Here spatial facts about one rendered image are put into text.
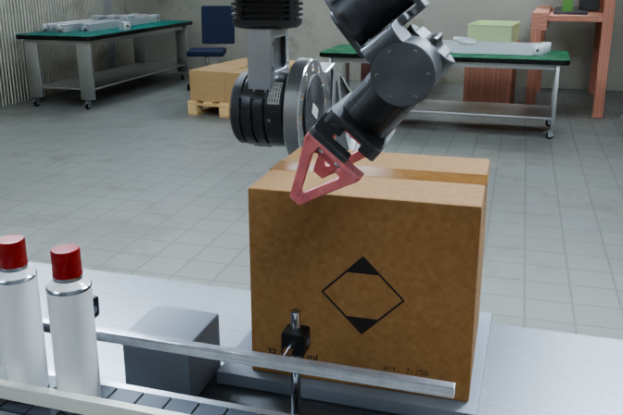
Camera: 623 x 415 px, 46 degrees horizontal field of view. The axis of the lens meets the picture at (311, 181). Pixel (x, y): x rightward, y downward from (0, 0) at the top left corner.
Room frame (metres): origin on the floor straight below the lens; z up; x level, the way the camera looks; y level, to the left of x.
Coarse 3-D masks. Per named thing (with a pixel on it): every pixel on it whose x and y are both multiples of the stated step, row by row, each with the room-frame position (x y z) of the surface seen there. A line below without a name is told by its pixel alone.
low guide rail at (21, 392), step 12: (0, 384) 0.77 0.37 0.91; (12, 384) 0.77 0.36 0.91; (24, 384) 0.77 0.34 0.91; (0, 396) 0.77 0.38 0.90; (12, 396) 0.77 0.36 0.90; (24, 396) 0.76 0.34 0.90; (36, 396) 0.76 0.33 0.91; (48, 396) 0.75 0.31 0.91; (60, 396) 0.75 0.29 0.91; (72, 396) 0.75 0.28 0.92; (84, 396) 0.75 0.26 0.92; (60, 408) 0.75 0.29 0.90; (72, 408) 0.74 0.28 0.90; (84, 408) 0.74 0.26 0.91; (96, 408) 0.73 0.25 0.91; (108, 408) 0.73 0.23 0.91; (120, 408) 0.73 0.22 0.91; (132, 408) 0.72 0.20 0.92; (144, 408) 0.72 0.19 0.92
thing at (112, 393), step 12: (108, 396) 0.80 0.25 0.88; (120, 396) 0.80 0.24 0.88; (132, 396) 0.80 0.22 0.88; (144, 396) 0.80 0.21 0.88; (156, 396) 0.80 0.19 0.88; (168, 396) 0.80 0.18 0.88; (0, 408) 0.78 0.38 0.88; (12, 408) 0.78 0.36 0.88; (24, 408) 0.78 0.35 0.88; (36, 408) 0.78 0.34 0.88; (48, 408) 0.78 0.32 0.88; (156, 408) 0.78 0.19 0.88; (168, 408) 0.78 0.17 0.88; (180, 408) 0.78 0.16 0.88; (192, 408) 0.78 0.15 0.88; (204, 408) 0.78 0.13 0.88; (216, 408) 0.78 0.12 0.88
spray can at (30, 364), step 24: (0, 240) 0.81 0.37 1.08; (24, 240) 0.82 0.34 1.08; (0, 264) 0.80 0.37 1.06; (24, 264) 0.81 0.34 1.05; (0, 288) 0.79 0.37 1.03; (24, 288) 0.80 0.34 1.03; (0, 312) 0.80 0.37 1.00; (24, 312) 0.80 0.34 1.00; (0, 336) 0.80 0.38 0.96; (24, 336) 0.80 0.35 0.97; (24, 360) 0.79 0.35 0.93; (48, 384) 0.82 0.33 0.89
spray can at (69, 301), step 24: (72, 264) 0.78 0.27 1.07; (48, 288) 0.77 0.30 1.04; (72, 288) 0.77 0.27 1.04; (48, 312) 0.77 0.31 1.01; (72, 312) 0.76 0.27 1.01; (72, 336) 0.76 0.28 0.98; (72, 360) 0.76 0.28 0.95; (96, 360) 0.79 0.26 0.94; (72, 384) 0.76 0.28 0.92; (96, 384) 0.78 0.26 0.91
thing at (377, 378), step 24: (96, 336) 0.82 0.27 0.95; (120, 336) 0.81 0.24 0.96; (144, 336) 0.80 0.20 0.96; (240, 360) 0.76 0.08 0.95; (264, 360) 0.75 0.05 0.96; (288, 360) 0.75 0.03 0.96; (312, 360) 0.75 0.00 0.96; (384, 384) 0.71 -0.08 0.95; (408, 384) 0.71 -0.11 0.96; (432, 384) 0.70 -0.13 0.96
